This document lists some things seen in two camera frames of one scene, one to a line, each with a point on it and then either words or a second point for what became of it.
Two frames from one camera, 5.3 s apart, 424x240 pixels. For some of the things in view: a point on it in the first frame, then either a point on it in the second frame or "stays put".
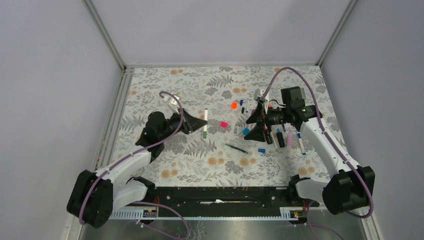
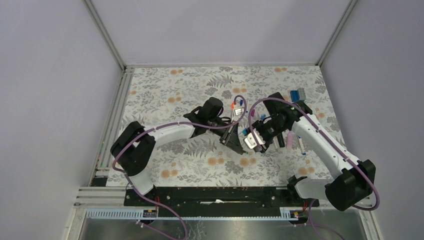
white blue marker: (301, 143) stays put
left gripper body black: (187, 128) to (225, 139)
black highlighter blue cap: (280, 138) stays put
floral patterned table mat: (217, 153) stays put
